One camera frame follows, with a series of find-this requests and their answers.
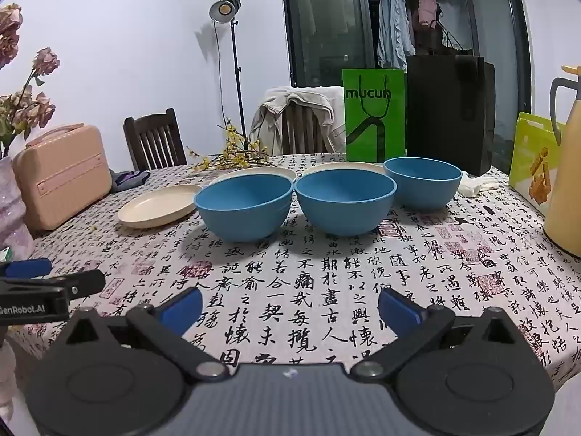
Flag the pink suitcase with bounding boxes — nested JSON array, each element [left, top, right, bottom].
[[12, 122, 113, 237]]

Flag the yellow flower branch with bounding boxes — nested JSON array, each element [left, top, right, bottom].
[[187, 120, 277, 174]]

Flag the hanging pink garment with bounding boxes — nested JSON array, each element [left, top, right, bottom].
[[418, 0, 439, 28]]

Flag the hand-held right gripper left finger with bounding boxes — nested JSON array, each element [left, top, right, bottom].
[[67, 288, 230, 383]]

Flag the dried pink flowers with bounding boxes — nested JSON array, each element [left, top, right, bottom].
[[0, 4, 61, 157]]

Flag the dark wooden chair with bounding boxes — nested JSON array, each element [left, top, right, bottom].
[[279, 97, 328, 156], [123, 108, 188, 171]]

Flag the dark sliding glass door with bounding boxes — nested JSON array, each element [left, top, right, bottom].
[[280, 0, 533, 175]]

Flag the blue bowl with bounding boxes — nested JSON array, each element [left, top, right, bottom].
[[194, 175, 294, 243], [295, 170, 397, 237], [383, 157, 463, 212]]

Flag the beige jacket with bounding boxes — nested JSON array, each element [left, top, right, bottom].
[[249, 85, 349, 156]]

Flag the pink textured vase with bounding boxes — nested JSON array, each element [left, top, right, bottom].
[[0, 157, 34, 262]]

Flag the black paper bag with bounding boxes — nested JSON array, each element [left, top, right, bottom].
[[405, 31, 496, 177]]

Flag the studio floor lamp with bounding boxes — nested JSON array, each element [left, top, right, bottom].
[[209, 0, 250, 152]]

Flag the hanging blue shirt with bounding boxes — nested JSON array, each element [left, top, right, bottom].
[[377, 0, 416, 72]]

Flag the grey purple cloth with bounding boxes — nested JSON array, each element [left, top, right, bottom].
[[110, 170, 151, 193]]

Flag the light green gift box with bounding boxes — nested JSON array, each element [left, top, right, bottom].
[[508, 112, 566, 217]]

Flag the calligraphy printed tablecloth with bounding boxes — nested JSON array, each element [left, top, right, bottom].
[[7, 152, 581, 391]]

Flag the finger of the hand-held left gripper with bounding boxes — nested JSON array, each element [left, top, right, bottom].
[[0, 269, 106, 301], [0, 258, 52, 279]]

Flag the yellow thermos jug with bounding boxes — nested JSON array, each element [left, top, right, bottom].
[[543, 66, 581, 257]]

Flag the green paper bag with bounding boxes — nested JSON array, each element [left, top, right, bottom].
[[341, 68, 406, 163]]

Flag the cream plate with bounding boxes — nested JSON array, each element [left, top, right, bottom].
[[210, 167, 297, 187], [303, 162, 386, 178], [118, 185, 203, 229]]

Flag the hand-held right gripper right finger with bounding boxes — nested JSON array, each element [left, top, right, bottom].
[[350, 287, 516, 382]]

